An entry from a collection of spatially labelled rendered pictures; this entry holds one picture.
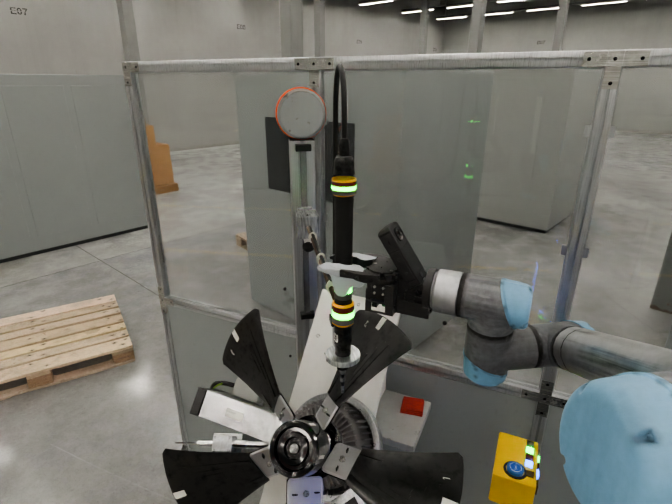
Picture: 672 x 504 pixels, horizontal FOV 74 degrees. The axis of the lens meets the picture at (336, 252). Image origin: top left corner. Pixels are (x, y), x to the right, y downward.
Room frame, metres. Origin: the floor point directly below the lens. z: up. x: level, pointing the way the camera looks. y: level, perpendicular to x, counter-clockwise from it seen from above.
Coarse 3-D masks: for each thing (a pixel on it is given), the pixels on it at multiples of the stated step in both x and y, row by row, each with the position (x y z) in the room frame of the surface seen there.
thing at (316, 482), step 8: (288, 480) 0.74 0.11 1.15; (296, 480) 0.74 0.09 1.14; (304, 480) 0.75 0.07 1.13; (312, 480) 0.76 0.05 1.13; (320, 480) 0.76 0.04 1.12; (288, 488) 0.73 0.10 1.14; (296, 488) 0.73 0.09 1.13; (304, 488) 0.74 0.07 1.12; (312, 488) 0.75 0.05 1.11; (320, 488) 0.75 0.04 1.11; (288, 496) 0.71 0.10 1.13; (296, 496) 0.72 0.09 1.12; (312, 496) 0.74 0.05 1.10; (320, 496) 0.74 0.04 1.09
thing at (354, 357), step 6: (330, 318) 0.79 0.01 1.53; (330, 348) 0.78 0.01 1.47; (354, 348) 0.78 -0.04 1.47; (330, 354) 0.75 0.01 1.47; (354, 354) 0.75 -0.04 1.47; (330, 360) 0.74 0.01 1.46; (336, 360) 0.73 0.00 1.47; (342, 360) 0.73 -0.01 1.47; (348, 360) 0.73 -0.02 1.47; (354, 360) 0.73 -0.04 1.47; (336, 366) 0.73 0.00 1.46; (342, 366) 0.72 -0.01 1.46; (348, 366) 0.73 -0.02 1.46
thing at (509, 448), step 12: (504, 444) 0.92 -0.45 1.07; (516, 444) 0.92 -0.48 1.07; (504, 456) 0.88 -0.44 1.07; (516, 456) 0.88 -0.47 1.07; (504, 468) 0.84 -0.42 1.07; (528, 468) 0.84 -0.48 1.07; (492, 480) 0.82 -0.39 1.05; (504, 480) 0.81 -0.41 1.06; (516, 480) 0.80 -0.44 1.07; (528, 480) 0.80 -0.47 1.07; (492, 492) 0.82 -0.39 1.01; (504, 492) 0.81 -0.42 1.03; (516, 492) 0.80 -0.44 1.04; (528, 492) 0.79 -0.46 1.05
